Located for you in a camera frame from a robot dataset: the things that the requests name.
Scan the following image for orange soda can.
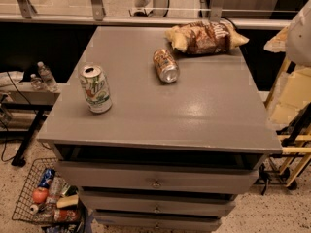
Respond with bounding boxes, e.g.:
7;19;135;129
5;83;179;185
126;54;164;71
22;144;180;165
153;49;180;83

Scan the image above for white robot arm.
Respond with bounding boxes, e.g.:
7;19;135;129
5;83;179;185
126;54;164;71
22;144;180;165
286;0;311;67

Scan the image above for green white 7up can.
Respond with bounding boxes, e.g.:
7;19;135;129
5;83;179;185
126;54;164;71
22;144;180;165
79;64;112;114

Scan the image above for blue pepsi can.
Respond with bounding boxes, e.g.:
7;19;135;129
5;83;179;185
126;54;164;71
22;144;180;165
38;168;55;189

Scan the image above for red can in basket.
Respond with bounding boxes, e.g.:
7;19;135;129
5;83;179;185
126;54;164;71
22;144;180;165
54;210;80;222

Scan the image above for grey drawer cabinet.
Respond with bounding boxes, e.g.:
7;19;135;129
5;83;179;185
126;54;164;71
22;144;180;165
38;26;281;232

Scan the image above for brown chip bag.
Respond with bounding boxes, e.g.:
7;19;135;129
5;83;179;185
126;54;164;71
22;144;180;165
165;21;249;55

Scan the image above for tall clear water bottle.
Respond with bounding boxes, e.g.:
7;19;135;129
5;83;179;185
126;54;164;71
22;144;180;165
37;61;58;92

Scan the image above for short clear water bottle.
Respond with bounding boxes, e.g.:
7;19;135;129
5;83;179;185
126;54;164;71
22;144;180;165
30;74;44;90

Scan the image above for yellow sponge in basket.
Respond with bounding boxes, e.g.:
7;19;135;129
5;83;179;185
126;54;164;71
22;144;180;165
56;194;79;209

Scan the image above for black side table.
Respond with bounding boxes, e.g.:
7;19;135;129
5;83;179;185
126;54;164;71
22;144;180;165
0;83;61;167

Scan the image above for red apple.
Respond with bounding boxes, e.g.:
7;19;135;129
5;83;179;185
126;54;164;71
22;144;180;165
32;187;49;204

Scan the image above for wire basket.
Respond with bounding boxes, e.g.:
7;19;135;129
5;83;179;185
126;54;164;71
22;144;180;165
12;158;85;225

